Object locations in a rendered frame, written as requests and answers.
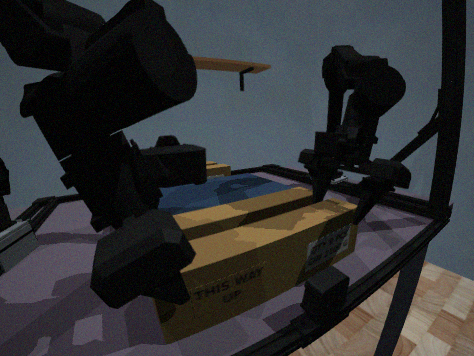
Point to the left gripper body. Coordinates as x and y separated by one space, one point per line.
145 251

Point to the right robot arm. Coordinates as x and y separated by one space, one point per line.
381 87

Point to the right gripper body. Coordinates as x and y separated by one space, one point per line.
381 169

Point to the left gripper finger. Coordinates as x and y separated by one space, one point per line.
171 290
154 205

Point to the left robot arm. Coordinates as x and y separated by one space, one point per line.
139 68

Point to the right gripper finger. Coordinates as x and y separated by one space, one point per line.
320 182
373 191

